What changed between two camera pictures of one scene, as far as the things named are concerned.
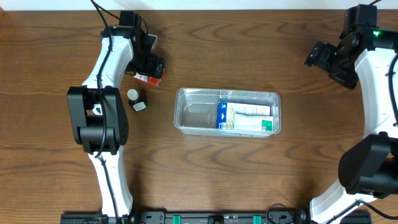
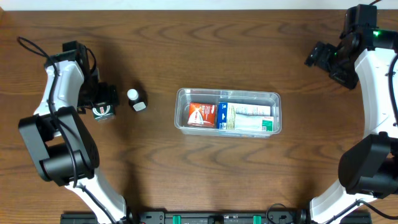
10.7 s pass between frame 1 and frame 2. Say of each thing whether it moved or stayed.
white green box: stayed
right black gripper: stayed
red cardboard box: moved
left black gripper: moved
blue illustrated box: stayed
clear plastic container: stayed
